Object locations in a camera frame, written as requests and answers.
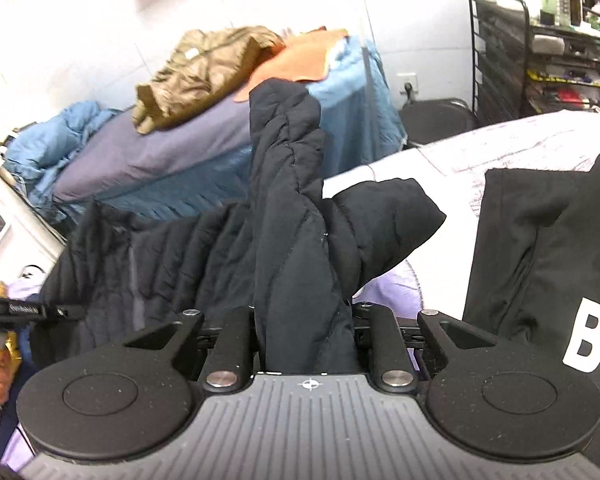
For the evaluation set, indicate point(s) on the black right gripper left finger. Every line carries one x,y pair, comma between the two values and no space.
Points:
124,400

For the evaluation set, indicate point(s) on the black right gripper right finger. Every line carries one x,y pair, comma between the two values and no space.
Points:
486,394

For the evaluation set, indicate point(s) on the black quilted jacket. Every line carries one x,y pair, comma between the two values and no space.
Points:
294,255

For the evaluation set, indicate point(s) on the white control panel appliance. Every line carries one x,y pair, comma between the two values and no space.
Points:
29,247

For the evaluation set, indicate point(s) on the black t-shirt white letters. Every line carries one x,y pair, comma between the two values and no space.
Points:
535,277

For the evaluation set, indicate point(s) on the floral purple bed sheet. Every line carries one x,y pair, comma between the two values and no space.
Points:
335,426

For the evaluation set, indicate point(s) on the blue covered side bed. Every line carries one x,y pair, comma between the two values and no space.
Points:
88,152

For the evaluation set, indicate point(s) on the black round chair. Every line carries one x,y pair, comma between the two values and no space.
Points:
431,121

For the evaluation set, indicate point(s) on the olive green puffer jacket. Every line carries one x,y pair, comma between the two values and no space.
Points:
203,69

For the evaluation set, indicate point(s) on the orange cloth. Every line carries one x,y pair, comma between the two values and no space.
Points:
303,58

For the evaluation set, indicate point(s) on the white wall socket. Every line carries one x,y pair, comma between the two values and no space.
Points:
408,84

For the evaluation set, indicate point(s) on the black wire storage rack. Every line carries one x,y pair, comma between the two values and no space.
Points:
523,66

